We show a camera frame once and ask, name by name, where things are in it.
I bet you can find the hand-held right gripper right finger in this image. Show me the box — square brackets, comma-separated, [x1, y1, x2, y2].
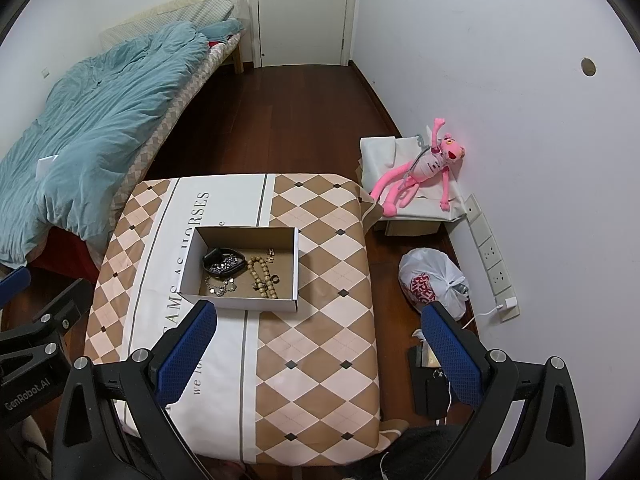
[420, 302, 586, 480]

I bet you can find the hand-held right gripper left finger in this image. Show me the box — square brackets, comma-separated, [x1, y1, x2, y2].
[52, 299, 218, 480]

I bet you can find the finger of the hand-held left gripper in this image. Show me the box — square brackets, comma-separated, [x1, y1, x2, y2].
[0, 266, 32, 306]
[0, 277, 96, 358]

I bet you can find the white cardboard box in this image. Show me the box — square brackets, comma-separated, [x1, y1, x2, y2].
[177, 226, 300, 314]

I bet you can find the thin silver chain bracelet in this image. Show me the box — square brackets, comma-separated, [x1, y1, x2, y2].
[204, 278, 239, 298]

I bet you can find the chunky silver chain bracelet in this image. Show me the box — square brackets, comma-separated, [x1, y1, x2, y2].
[206, 255, 246, 277]

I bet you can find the wooden bead bracelet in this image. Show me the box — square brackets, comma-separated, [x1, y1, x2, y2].
[246, 255, 280, 301]

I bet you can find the black fitness band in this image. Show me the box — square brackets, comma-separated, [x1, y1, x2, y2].
[202, 246, 247, 277]

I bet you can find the yellow tissue pack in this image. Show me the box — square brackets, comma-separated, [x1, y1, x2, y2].
[417, 342, 441, 368]

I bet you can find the black phone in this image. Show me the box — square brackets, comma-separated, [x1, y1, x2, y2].
[425, 374, 453, 417]

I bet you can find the black flat pad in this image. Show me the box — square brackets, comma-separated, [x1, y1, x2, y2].
[407, 346, 473, 418]

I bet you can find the white plastic bag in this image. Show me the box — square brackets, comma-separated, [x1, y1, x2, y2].
[398, 247, 471, 321]

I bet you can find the white power strip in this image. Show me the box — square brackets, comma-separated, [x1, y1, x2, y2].
[462, 193, 521, 323]

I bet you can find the checkered printed tablecloth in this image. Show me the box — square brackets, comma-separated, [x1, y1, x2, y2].
[82, 173, 411, 466]

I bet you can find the bed with patterned mattress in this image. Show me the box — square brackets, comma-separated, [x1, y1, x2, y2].
[0, 0, 251, 281]

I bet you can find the teal blanket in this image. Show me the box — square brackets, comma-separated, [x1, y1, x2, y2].
[0, 19, 243, 268]

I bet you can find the pink plush toy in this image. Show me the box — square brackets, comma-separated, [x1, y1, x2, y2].
[369, 117, 467, 218]

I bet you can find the checkered pillow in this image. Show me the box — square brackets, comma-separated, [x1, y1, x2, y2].
[187, 0, 236, 26]

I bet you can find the white door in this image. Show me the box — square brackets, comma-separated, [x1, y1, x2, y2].
[252, 0, 358, 68]

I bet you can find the white charging cable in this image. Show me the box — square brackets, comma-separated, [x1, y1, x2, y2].
[435, 302, 506, 426]

